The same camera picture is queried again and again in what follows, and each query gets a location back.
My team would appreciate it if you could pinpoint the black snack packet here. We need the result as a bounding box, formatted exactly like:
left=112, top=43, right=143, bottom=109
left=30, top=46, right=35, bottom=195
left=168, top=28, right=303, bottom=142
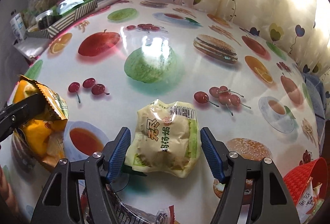
left=81, top=183, right=176, bottom=224

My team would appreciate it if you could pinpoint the striped cardboard box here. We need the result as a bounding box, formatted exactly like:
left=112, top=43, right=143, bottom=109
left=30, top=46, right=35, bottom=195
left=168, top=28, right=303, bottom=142
left=26, top=0, right=98, bottom=39

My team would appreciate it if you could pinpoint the pale yellow-green snack packet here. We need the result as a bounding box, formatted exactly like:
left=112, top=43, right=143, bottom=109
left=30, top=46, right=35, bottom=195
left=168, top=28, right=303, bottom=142
left=124, top=98, right=201, bottom=178

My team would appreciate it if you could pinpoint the yellow chip packet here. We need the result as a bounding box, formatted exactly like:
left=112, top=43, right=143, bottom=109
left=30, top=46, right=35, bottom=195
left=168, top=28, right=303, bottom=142
left=12, top=74, right=71, bottom=173

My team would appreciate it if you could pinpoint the red woven plastic basket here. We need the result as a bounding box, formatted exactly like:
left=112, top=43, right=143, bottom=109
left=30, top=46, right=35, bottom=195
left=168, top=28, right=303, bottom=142
left=282, top=157, right=329, bottom=215

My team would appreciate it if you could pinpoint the round dark-lid container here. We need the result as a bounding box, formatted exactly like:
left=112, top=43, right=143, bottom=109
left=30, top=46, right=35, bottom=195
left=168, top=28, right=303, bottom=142
left=35, top=11, right=54, bottom=30

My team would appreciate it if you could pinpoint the white carton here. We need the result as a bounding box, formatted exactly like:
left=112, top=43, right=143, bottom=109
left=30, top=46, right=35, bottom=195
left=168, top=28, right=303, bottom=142
left=10, top=13, right=27, bottom=42

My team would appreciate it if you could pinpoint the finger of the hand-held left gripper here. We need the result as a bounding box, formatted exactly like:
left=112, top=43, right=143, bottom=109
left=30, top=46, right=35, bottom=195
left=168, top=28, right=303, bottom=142
left=0, top=93, right=50, bottom=142

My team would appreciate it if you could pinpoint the white flat box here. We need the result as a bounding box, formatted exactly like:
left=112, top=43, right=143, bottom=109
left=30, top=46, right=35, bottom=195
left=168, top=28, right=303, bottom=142
left=13, top=38, right=52, bottom=62

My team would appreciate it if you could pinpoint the food printed tablecloth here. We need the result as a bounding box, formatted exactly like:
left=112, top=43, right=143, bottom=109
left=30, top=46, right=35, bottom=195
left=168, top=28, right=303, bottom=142
left=0, top=0, right=326, bottom=224

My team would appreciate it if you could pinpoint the white orange snack packet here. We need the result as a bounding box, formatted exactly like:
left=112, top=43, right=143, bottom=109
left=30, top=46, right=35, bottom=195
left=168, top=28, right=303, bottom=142
left=296, top=180, right=323, bottom=215

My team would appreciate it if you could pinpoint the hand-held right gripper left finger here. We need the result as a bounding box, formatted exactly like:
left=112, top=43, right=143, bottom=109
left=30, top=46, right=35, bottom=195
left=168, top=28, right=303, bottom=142
left=31, top=127, right=131, bottom=224

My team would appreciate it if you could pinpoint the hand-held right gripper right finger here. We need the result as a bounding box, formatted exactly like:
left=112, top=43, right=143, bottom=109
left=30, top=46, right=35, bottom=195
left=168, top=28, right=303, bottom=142
left=200, top=127, right=301, bottom=224

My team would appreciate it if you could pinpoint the silver green foil bag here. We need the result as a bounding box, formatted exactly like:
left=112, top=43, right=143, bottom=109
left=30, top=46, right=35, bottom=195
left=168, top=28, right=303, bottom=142
left=55, top=0, right=85, bottom=14

